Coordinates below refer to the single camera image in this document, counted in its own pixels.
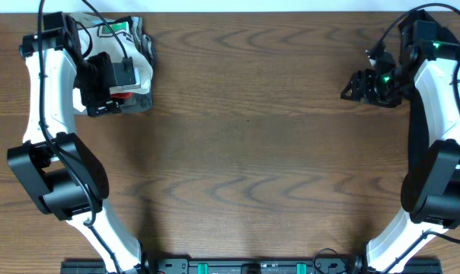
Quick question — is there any white t-shirt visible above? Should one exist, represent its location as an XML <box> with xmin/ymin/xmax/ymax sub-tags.
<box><xmin>72</xmin><ymin>21</ymin><xmax>154</xmax><ymax>113</ymax></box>

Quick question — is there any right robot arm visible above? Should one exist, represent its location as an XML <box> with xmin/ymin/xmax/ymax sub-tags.
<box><xmin>341</xmin><ymin>33</ymin><xmax>460</xmax><ymax>273</ymax></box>

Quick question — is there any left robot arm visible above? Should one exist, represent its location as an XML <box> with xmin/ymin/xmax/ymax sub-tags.
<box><xmin>7</xmin><ymin>12</ymin><xmax>150</xmax><ymax>273</ymax></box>

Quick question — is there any black t-shirt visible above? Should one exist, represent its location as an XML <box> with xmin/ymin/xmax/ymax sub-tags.
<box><xmin>399</xmin><ymin>10</ymin><xmax>460</xmax><ymax>169</ymax></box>

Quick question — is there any folded khaki garment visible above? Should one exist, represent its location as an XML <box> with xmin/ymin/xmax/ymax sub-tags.
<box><xmin>68</xmin><ymin>11</ymin><xmax>157</xmax><ymax>115</ymax></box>

